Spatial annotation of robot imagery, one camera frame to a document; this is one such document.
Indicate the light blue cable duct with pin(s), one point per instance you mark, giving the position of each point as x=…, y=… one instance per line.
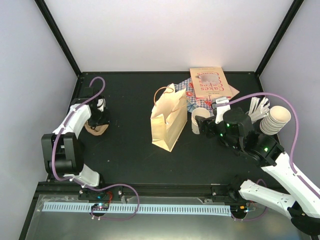
x=158, y=209

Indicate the pink cakes paper bag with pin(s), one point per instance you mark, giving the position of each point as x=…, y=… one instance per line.
x=210, y=83

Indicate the white stirrer packets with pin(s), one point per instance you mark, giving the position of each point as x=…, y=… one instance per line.
x=259, y=108

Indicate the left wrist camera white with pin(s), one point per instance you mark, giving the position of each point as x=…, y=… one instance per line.
x=101, y=104

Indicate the small circuit board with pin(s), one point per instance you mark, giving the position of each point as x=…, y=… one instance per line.
x=100, y=207

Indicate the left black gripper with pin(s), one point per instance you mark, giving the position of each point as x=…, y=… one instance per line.
x=106, y=120

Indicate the light blue paper bag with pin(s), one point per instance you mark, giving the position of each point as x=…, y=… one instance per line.
x=190, y=107

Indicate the blue checkered paper bag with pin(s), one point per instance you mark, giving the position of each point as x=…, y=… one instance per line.
x=191, y=95

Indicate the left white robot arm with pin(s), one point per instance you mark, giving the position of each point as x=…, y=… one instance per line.
x=63, y=152

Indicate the brown pulp cup carrier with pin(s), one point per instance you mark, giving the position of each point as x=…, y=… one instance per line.
x=96, y=131

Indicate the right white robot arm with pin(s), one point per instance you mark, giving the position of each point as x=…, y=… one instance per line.
x=299, y=204

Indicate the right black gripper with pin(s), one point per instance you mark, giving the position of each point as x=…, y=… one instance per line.
x=205, y=123

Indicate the kraft paper bag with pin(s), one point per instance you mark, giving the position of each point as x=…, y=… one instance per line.
x=168, y=116

